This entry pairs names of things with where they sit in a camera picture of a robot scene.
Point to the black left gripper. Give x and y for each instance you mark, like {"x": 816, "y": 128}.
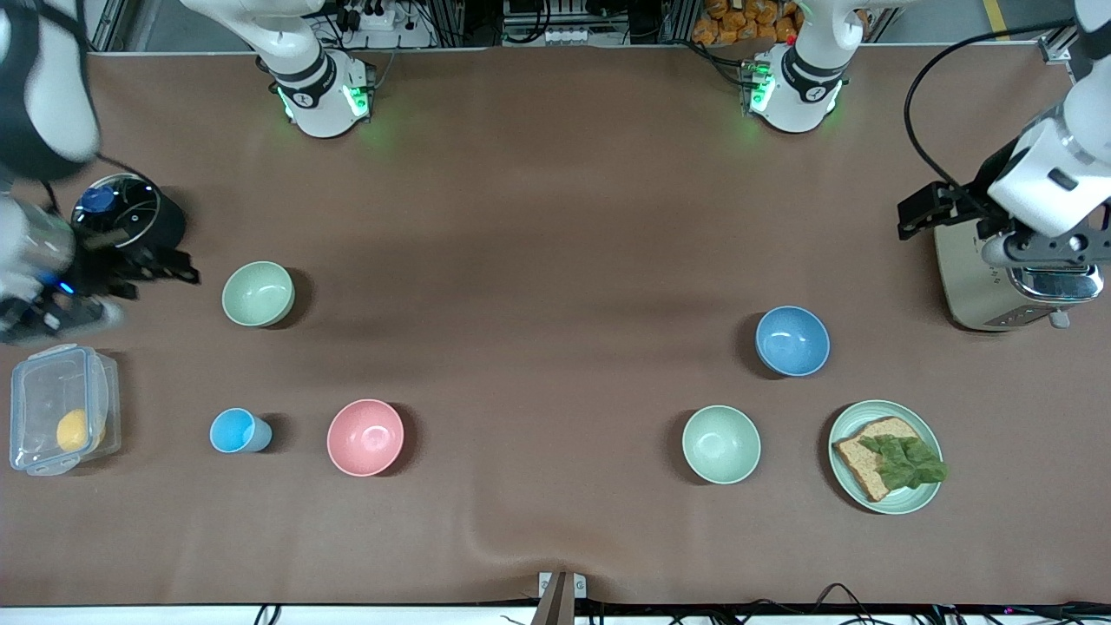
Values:
{"x": 978, "y": 201}

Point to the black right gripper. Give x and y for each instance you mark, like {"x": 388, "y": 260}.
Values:
{"x": 106, "y": 270}

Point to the pale green bowl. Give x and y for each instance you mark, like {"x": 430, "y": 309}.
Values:
{"x": 258, "y": 294}
{"x": 721, "y": 444}

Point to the blue bowl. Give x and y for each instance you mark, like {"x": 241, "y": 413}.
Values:
{"x": 792, "y": 341}

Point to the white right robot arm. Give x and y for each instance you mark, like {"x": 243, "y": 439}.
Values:
{"x": 321, "y": 87}

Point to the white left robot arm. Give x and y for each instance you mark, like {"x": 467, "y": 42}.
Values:
{"x": 803, "y": 87}

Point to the pink bowl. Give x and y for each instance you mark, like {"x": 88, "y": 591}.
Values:
{"x": 365, "y": 437}

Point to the glass lid blue knob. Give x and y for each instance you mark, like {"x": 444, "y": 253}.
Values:
{"x": 130, "y": 213}

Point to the beige chrome toaster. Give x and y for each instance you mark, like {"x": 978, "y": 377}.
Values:
{"x": 968, "y": 295}

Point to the light blue cup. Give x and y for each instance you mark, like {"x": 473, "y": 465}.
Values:
{"x": 234, "y": 430}

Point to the clear plastic lidded container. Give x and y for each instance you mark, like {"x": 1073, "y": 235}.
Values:
{"x": 39, "y": 391}

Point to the yellow lemon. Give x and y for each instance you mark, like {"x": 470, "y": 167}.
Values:
{"x": 74, "y": 430}

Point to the pale green plate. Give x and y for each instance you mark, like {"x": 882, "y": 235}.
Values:
{"x": 929, "y": 434}

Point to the green lettuce leaf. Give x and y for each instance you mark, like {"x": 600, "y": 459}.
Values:
{"x": 907, "y": 462}

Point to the bag of orange snacks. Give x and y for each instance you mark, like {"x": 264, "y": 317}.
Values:
{"x": 738, "y": 19}

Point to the brown bread slice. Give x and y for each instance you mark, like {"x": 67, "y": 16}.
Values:
{"x": 859, "y": 469}

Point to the long white power strip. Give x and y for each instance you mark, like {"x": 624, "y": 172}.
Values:
{"x": 564, "y": 36}

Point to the aluminium frame profile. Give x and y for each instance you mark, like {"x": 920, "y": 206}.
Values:
{"x": 108, "y": 24}
{"x": 1061, "y": 43}

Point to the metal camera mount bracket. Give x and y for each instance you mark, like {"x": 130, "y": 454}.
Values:
{"x": 562, "y": 595}

